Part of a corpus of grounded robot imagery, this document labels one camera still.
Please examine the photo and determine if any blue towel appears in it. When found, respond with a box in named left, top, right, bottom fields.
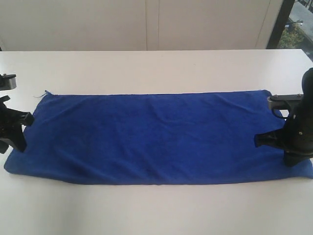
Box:
left=4, top=90, right=313, bottom=185

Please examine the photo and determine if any black window frame post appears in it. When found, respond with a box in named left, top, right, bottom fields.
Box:
left=266, top=0, right=295, bottom=49

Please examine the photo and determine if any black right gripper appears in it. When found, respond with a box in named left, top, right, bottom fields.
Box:
left=254, top=68, right=313, bottom=167

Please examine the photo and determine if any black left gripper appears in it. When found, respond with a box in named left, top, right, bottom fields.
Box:
left=0, top=95, right=34, bottom=154

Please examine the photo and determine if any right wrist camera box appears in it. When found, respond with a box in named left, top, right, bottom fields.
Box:
left=267, top=94, right=303, bottom=120

